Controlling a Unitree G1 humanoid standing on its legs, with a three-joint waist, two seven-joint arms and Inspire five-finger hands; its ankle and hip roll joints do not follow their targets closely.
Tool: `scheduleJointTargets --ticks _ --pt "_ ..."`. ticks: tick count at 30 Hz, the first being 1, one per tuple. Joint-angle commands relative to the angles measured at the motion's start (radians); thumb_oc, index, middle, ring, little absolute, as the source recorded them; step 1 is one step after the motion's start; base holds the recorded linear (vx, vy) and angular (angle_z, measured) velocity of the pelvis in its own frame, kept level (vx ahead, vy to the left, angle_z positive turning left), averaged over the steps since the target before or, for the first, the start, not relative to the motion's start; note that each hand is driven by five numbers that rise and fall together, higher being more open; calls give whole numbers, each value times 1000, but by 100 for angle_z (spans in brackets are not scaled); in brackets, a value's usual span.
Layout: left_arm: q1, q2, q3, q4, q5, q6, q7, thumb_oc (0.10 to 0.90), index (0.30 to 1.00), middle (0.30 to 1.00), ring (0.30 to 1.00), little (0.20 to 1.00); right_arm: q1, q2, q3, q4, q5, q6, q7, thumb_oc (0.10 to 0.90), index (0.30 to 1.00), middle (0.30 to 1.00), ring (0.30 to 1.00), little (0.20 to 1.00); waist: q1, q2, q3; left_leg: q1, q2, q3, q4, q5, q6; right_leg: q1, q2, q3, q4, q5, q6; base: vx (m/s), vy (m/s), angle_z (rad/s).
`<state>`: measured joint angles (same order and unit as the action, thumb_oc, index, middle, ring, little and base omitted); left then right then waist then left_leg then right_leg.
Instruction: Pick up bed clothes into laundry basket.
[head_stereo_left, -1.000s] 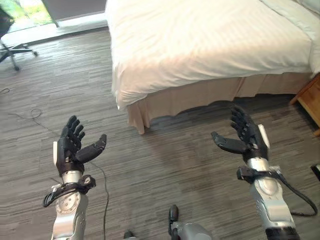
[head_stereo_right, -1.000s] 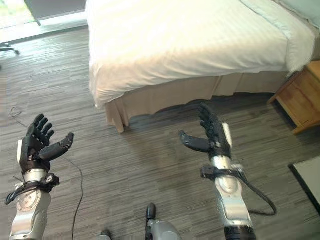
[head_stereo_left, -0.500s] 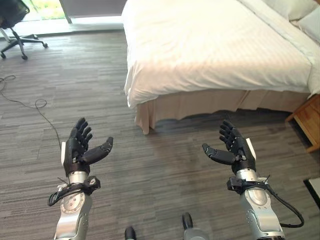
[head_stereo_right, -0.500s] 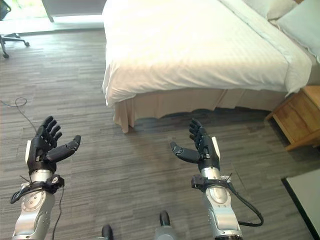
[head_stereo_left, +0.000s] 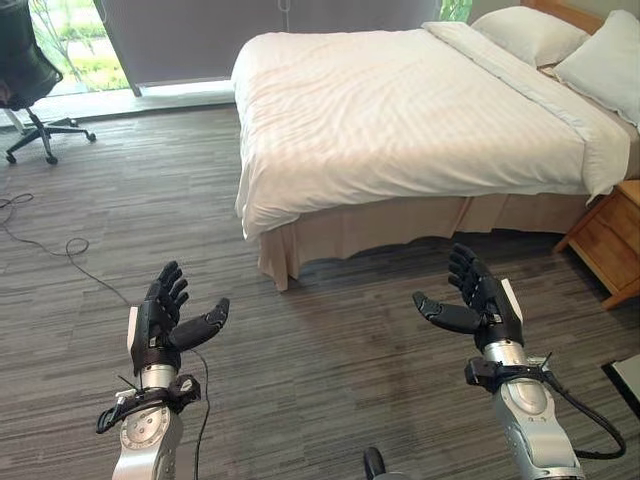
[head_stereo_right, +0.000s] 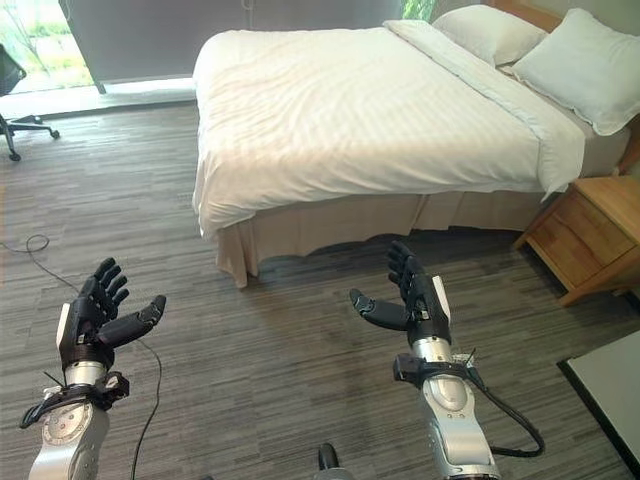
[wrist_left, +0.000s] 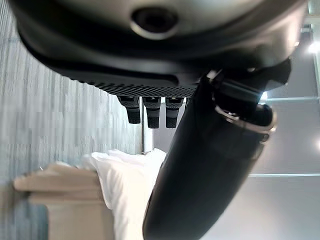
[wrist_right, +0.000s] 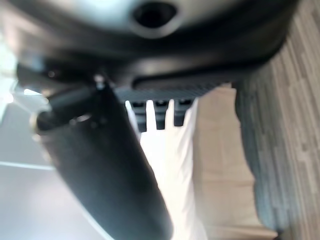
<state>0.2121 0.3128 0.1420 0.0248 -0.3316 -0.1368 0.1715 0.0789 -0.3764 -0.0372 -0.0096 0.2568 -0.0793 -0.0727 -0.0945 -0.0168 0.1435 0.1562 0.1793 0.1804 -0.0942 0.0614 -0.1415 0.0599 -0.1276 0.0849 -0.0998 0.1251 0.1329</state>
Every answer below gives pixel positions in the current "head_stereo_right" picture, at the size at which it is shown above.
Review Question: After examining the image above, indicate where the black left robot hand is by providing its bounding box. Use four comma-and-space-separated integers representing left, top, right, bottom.
56, 257, 168, 372

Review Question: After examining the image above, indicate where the beige bed skirt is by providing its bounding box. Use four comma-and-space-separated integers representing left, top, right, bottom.
214, 188, 551, 290

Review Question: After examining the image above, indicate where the grey mattress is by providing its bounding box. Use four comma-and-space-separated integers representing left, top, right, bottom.
574, 124, 632, 180

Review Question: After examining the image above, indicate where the wooden headboard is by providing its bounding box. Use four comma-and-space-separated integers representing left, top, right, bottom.
504, 0, 640, 36

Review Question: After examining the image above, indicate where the black framed white panel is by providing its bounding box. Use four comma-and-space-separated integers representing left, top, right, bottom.
556, 342, 640, 472

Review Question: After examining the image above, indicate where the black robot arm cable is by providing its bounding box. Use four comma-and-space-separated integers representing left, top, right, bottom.
467, 372, 545, 458

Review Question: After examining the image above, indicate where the grey curtain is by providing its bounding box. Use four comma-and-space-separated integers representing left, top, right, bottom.
58, 0, 405, 95

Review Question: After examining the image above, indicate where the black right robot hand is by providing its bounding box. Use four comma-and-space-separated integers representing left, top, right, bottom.
349, 240, 453, 349

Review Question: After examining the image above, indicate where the wooden nightstand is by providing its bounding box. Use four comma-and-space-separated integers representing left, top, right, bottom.
514, 174, 640, 308

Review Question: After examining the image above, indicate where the white pillow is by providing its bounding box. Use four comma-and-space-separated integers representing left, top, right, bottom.
510, 7, 640, 137
431, 6, 549, 68

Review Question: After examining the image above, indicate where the white duvet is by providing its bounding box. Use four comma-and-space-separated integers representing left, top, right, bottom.
191, 19, 586, 240

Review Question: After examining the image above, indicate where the black office chair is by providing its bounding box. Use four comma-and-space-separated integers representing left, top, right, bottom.
0, 43, 62, 162

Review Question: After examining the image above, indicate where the robot body black part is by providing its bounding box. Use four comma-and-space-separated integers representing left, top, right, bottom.
316, 442, 362, 480

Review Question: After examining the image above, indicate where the black floor cable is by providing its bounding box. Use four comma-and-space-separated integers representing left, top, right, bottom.
0, 234, 163, 480

